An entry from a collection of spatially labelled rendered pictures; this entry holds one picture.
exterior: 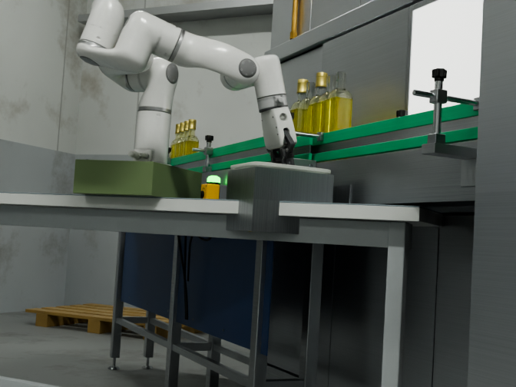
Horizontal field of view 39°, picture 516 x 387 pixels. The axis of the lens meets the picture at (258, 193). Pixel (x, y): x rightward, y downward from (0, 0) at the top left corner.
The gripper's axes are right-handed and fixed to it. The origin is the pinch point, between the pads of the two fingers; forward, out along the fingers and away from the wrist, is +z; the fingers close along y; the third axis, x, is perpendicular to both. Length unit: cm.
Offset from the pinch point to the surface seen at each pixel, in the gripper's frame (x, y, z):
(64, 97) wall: -30, 455, -87
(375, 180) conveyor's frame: -15.6, -16.4, 6.8
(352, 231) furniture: -6.5, -16.9, 17.7
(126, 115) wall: -72, 430, -62
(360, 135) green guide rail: -20.2, -6.1, -4.7
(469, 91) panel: -39.5, -27.0, -10.2
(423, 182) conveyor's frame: -15.9, -35.1, 8.4
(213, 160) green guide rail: -8, 72, -6
